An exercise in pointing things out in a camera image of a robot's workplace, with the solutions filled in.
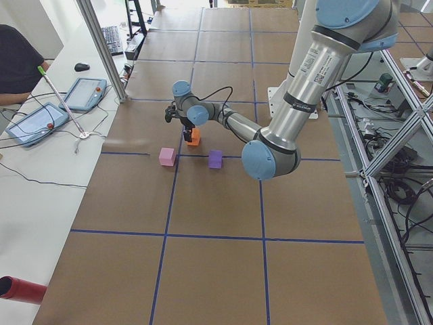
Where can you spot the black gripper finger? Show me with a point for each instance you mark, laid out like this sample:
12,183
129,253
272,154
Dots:
186,135

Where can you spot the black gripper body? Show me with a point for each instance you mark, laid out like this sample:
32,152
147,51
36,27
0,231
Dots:
187,124

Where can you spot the orange foam cube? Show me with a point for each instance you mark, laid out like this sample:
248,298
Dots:
194,137

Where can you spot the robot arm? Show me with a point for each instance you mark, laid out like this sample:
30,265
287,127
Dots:
418,69

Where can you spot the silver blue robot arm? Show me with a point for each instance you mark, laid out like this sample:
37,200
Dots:
342,29

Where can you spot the pink foam cube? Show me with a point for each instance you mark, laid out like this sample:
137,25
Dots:
167,157

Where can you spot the purple foam cube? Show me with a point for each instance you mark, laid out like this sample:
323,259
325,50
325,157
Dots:
215,159

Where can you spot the white rod with green tip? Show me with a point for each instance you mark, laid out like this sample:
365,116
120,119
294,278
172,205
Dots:
82,133

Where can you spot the right teach pendant tablet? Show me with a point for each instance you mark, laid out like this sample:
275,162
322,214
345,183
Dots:
85,94

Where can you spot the teach pendant tablet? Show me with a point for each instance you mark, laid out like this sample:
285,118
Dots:
85,94
36,126

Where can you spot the black keyboard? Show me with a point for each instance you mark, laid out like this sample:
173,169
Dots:
113,40

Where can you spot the black computer mouse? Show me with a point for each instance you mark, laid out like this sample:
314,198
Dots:
81,66

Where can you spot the left teach pendant tablet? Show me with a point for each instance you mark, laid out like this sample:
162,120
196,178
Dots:
36,126

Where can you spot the person in dark shirt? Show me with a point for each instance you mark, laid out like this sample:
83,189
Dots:
19,66

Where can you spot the red cylinder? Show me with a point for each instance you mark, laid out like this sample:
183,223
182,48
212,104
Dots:
20,290

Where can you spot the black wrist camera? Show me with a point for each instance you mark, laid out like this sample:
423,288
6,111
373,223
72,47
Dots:
170,113

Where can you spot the aluminium profile post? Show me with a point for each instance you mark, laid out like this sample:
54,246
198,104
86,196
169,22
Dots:
92,23

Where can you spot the aluminium frame rail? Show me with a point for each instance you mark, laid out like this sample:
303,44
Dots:
387,131

